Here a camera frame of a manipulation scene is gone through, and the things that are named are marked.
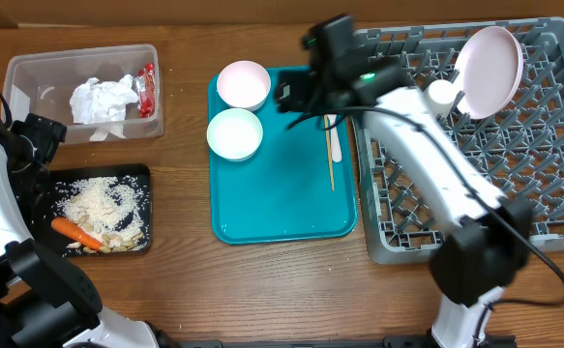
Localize red snack wrapper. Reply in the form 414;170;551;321
134;63;156;118

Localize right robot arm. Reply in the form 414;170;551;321
275;14;532;347

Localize teal serving tray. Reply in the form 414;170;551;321
207;65;359;246

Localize white bowl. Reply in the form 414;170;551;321
217;60;272;111
206;108;263;161

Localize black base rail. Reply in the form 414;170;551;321
164;333;519;348

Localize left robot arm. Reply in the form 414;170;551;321
0;104;175;347

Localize white paper cup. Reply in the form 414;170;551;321
423;79;459;117

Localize clear plastic bin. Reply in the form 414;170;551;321
3;44;163;144

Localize white napkin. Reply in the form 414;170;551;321
70;74;138;142

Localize grey dishwasher rack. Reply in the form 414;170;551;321
353;17;564;264

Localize white plastic fork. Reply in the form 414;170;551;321
326;114;342;162

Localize rice food scraps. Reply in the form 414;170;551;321
52;175;149;236

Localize wooden skewer stick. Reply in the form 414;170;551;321
323;115;335;191

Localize orange carrot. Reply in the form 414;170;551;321
51;217;104;251

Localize peanut food scraps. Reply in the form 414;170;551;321
62;193;144;251

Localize white round plate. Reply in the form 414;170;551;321
453;26;524;120

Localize black plastic tray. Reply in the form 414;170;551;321
32;163;152;257

